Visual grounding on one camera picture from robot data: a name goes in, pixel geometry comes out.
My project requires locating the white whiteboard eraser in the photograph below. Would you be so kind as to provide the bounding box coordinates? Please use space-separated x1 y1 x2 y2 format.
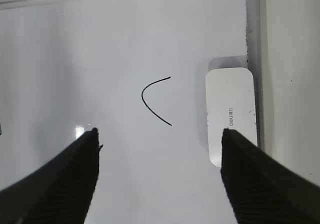
205 67 258 168

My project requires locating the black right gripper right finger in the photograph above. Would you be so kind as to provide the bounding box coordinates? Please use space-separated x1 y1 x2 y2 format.
220 128 320 224

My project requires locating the white board with aluminium frame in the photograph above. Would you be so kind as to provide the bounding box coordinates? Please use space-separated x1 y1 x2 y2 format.
0 0 267 224

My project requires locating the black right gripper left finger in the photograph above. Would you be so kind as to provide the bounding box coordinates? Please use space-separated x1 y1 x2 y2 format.
0 128 100 224

